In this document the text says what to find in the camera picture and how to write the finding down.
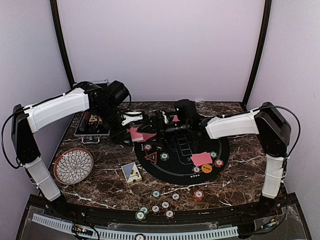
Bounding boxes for fallen 100 chip on duct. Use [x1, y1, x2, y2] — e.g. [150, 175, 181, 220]
[134, 233, 146, 240]

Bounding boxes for gold blue card box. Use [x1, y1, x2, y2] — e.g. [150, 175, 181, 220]
[121, 162, 142, 184]

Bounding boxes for fallen green 20 chip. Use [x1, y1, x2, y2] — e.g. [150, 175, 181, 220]
[135, 211, 146, 221]
[139, 206, 150, 215]

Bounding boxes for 100 chip on rail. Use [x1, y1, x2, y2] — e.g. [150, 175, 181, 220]
[151, 205, 160, 214]

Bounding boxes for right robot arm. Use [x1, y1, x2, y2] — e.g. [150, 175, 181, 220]
[137, 99, 291, 217]

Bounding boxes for red card box in case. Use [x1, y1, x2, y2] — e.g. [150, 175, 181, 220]
[88, 115, 103, 126]

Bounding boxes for black round poker mat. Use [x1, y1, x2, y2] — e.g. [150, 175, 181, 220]
[134, 133, 230, 185]

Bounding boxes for green 20 chip stack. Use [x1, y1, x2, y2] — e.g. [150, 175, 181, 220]
[151, 190, 161, 199]

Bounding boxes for black orange 100 chip stack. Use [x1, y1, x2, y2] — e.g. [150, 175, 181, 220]
[171, 193, 180, 201]

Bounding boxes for purple chip roll in case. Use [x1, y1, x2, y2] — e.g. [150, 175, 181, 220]
[78, 121, 87, 132]

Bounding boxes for orange big blind button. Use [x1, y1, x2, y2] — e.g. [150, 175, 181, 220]
[201, 164, 213, 174]

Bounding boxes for red 5 chip stack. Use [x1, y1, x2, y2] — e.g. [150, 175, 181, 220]
[193, 190, 205, 202]

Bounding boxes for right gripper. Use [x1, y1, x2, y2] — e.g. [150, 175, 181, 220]
[137, 115, 190, 148]

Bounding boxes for red triangle all-in marker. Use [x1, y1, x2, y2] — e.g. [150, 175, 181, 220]
[144, 152, 157, 164]

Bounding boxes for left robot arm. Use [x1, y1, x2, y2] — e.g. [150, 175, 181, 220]
[11, 80, 130, 218]

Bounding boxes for red-backed card deck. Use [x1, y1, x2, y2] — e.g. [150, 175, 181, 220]
[127, 128, 144, 142]

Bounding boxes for floral ceramic plate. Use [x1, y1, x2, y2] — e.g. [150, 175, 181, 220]
[53, 148, 94, 185]

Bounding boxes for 100 chips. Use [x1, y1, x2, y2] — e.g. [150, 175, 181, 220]
[192, 166, 201, 174]

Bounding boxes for green 20 chips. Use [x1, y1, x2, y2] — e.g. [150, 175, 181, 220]
[160, 152, 170, 161]
[210, 151, 217, 158]

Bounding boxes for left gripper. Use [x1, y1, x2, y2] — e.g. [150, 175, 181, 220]
[94, 102, 134, 147]

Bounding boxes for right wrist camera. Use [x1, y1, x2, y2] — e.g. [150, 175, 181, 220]
[161, 110, 169, 124]

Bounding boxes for red 5 chips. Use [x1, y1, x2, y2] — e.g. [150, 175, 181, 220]
[214, 159, 224, 168]
[143, 143, 153, 152]

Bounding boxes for aluminium poker chip case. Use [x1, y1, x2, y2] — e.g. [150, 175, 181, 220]
[73, 79, 112, 145]

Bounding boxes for white slotted cable duct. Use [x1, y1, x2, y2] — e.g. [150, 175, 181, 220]
[32, 213, 239, 240]

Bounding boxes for dealt card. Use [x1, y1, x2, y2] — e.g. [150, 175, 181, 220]
[192, 159, 213, 167]
[142, 133, 156, 142]
[172, 115, 180, 122]

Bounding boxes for orange chip roll in case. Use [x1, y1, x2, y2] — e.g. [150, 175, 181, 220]
[82, 112, 91, 121]

